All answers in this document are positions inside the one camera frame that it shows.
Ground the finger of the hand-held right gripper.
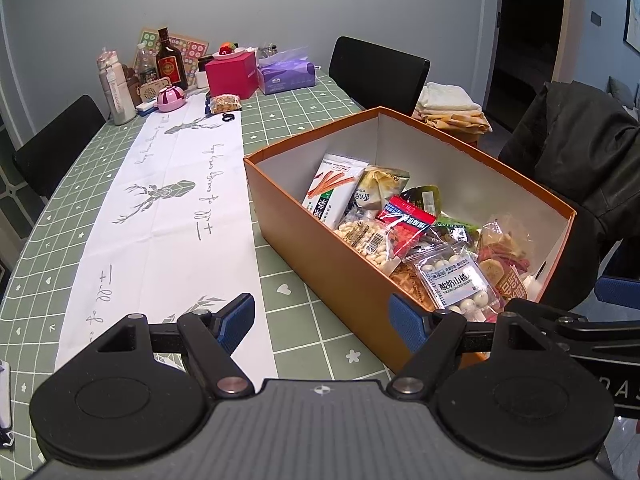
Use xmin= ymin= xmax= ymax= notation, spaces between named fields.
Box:
xmin=600 ymin=277 xmax=640 ymax=306
xmin=510 ymin=300 xmax=640 ymax=361

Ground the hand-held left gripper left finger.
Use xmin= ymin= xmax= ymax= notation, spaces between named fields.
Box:
xmin=95 ymin=294 xmax=256 ymax=401

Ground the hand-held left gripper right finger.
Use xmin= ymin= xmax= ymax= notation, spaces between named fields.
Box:
xmin=387 ymin=294 xmax=551 ymax=398

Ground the white yogurt balls packet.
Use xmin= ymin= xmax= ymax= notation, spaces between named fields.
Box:
xmin=402 ymin=245 xmax=506 ymax=321

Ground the clear peanut packet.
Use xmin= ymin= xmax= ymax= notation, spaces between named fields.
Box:
xmin=334 ymin=212 xmax=401 ymax=276

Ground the red snack packet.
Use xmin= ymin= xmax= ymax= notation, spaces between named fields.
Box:
xmin=376 ymin=196 xmax=437 ymax=256

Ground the light green raisin packet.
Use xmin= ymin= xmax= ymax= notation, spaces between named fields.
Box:
xmin=430 ymin=217 xmax=483 ymax=248

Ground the orange cardboard box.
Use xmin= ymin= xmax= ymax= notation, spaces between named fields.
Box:
xmin=244 ymin=106 xmax=578 ymax=373

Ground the dried fruit slices bag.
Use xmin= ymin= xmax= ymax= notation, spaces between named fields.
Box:
xmin=475 ymin=215 xmax=538 ymax=306

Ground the dark green snack packet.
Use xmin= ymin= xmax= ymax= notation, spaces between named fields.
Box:
xmin=400 ymin=185 xmax=443 ymax=221

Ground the yellow blue chips bag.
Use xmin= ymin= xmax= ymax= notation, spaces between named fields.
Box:
xmin=348 ymin=166 xmax=411 ymax=211

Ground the white packet with orange sticks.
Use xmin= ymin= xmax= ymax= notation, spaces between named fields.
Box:
xmin=301 ymin=154 xmax=370 ymax=231

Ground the white deer print table runner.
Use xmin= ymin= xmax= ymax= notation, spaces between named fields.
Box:
xmin=52 ymin=105 xmax=281 ymax=381

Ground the dark jacket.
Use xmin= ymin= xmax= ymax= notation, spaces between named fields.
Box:
xmin=500 ymin=80 xmax=640 ymax=311

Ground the clear bag of nuts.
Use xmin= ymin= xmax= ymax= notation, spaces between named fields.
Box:
xmin=209 ymin=94 xmax=242 ymax=114

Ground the stack of folded cloths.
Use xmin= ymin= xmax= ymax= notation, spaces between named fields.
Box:
xmin=415 ymin=82 xmax=493 ymax=136

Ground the pink round container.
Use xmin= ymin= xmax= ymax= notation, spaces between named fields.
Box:
xmin=157 ymin=85 xmax=187 ymax=112

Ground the pink square box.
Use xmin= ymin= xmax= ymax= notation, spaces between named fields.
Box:
xmin=205 ymin=51 xmax=258 ymax=101

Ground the beige small speaker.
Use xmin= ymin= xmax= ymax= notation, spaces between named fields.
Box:
xmin=132 ymin=77 xmax=171 ymax=108

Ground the black chair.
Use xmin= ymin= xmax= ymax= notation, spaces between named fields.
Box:
xmin=328 ymin=36 xmax=431 ymax=116
xmin=12 ymin=95 xmax=108 ymax=201

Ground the purple tissue pack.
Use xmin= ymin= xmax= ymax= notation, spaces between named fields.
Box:
xmin=257 ymin=47 xmax=318 ymax=96

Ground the white water bottle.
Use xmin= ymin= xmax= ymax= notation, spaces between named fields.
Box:
xmin=97 ymin=47 xmax=137 ymax=126

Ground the brown glass bottle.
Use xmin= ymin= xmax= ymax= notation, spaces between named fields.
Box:
xmin=156 ymin=27 xmax=188 ymax=92

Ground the clear bottle green label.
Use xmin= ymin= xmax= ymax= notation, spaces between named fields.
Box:
xmin=134 ymin=42 xmax=157 ymax=86

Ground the dotted pattern board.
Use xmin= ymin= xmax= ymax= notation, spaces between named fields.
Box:
xmin=137 ymin=27 xmax=208 ymax=76

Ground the framed wall picture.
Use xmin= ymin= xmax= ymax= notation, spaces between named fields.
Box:
xmin=625 ymin=0 xmax=640 ymax=56

